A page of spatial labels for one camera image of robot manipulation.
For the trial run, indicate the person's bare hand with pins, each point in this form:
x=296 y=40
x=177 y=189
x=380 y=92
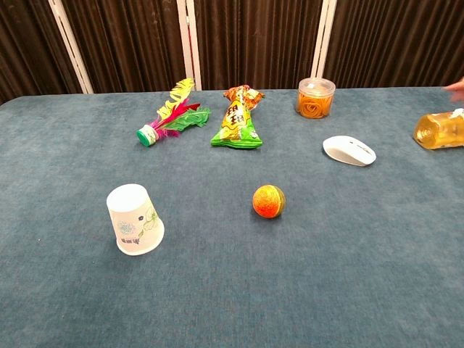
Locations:
x=457 y=88

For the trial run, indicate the white floral paper cup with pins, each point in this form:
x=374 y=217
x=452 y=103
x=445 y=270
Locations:
x=132 y=217

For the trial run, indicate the orange yellow yarn ball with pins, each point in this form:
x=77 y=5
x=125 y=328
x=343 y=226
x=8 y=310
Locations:
x=268 y=201

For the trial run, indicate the yellow liquid plastic bottle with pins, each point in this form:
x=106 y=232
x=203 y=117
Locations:
x=440 y=132

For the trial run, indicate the white computer mouse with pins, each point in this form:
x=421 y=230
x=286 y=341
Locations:
x=348 y=150

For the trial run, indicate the clear jar of rubber bands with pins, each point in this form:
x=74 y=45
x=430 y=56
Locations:
x=315 y=103

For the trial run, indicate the dark brown pleated curtain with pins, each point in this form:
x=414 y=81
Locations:
x=253 y=36

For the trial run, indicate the green orange snack bag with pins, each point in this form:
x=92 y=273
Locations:
x=237 y=121

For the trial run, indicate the colourful feather shuttlecock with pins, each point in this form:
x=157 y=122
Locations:
x=174 y=116

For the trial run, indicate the white frame post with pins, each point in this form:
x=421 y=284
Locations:
x=323 y=36
x=70 y=43
x=189 y=40

